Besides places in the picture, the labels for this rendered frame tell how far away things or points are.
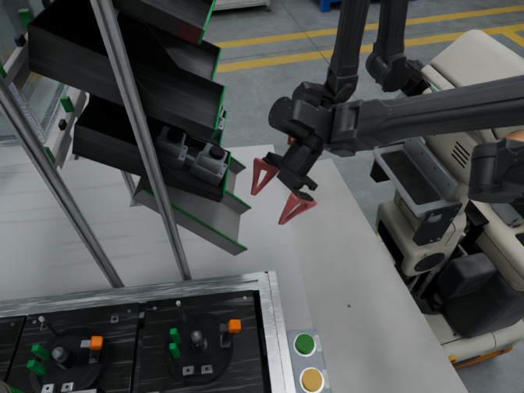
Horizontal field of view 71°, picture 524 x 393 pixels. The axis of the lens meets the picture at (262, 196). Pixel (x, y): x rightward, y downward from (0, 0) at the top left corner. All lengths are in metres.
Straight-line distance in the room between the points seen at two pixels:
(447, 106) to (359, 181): 1.99
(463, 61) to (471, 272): 0.66
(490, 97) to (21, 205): 1.26
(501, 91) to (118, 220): 1.01
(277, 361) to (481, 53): 0.76
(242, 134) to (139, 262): 1.86
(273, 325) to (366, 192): 1.71
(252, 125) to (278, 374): 2.28
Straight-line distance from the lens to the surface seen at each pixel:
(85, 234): 0.81
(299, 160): 0.67
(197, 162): 0.72
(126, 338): 0.87
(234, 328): 0.72
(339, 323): 0.97
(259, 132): 2.80
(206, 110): 0.67
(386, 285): 1.05
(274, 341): 0.83
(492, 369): 2.08
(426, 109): 0.55
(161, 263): 1.06
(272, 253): 1.04
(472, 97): 0.53
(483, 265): 1.34
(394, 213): 1.28
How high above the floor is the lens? 1.74
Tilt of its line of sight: 48 degrees down
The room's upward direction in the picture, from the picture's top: straight up
